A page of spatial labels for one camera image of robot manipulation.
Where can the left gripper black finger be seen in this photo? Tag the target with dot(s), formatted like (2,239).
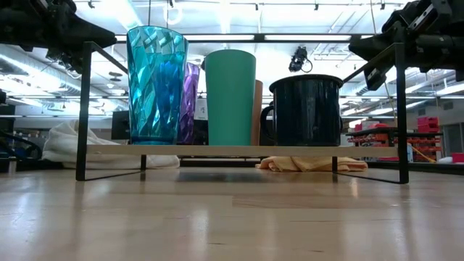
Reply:
(94,38)

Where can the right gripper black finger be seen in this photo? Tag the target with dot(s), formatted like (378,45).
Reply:
(375,78)
(377,49)

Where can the dark blue speckled enamel mug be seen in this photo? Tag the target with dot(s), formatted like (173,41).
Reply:
(308,112)

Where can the teal faceted plastic tumbler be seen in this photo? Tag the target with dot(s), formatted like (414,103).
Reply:
(156,90)

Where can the plain green plastic cup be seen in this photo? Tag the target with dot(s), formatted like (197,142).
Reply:
(230,98)

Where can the black-framed wooden shelf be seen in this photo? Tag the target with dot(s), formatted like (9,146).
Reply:
(235,151)

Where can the red storage bins rack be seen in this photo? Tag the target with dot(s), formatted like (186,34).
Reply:
(398,139)

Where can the black computer monitor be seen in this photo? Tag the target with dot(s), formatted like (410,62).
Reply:
(119,125)

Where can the yellow waffle cloth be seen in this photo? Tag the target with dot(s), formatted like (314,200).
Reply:
(311,164)

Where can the white crumpled cloth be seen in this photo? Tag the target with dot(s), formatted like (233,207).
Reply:
(61,145)

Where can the purple faceted plastic tumbler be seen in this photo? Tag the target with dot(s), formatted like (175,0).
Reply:
(191,105)

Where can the black overhead camera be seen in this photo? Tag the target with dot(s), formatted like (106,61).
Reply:
(299,58)

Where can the black overhead frame bar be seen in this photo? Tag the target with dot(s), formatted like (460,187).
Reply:
(259,37)

